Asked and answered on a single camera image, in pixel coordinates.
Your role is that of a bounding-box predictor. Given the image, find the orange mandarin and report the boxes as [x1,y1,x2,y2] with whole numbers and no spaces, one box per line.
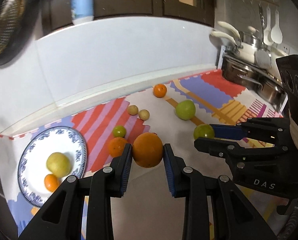
[44,174,60,192]
[108,137,128,158]
[153,84,167,98]
[132,132,163,168]

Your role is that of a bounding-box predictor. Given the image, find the white spoon right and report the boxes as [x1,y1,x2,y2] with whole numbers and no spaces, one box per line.
[271,9,283,44]

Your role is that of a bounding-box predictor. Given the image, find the colourful patterned table mat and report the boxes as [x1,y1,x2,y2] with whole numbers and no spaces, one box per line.
[0,70,279,239]

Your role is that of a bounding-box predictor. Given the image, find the steel pot on rack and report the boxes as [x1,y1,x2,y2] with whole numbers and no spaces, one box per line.
[221,57,263,90]

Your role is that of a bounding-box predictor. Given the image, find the small green lime front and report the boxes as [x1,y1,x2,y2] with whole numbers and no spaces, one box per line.
[193,124,215,140]

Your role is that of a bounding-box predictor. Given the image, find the small brown longan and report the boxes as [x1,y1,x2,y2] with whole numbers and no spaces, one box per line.
[127,105,139,115]
[138,109,150,121]

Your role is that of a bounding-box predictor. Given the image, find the small green lime back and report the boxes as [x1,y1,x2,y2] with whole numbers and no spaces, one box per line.
[112,125,127,138]

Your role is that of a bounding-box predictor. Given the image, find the blue white porcelain plate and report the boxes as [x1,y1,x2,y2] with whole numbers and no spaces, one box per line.
[17,126,87,207]

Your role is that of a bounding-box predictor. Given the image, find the black frying pan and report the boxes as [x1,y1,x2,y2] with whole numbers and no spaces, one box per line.
[0,0,40,66]

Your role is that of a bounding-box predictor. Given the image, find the small green lime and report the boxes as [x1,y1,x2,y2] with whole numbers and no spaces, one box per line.
[112,125,127,138]
[193,124,215,140]

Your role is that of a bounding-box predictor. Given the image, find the blue white soap dispenser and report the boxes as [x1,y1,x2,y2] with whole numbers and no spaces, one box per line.
[70,0,94,25]

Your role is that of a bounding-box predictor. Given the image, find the large green apple front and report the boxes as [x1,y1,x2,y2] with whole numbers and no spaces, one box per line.
[46,152,71,178]

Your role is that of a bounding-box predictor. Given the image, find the white spoon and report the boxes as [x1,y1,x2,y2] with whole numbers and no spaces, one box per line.
[264,6,273,46]
[271,9,283,44]

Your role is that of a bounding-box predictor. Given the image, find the white spoon left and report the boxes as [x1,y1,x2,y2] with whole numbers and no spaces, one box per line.
[264,6,273,46]

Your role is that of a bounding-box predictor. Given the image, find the white pot cream handles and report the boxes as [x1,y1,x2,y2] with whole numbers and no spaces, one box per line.
[211,21,261,64]

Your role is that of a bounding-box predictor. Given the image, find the steel spatula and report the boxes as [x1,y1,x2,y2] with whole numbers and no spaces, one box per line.
[255,4,272,70]

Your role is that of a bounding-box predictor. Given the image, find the green apple back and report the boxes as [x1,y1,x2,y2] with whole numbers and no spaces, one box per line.
[175,100,196,120]

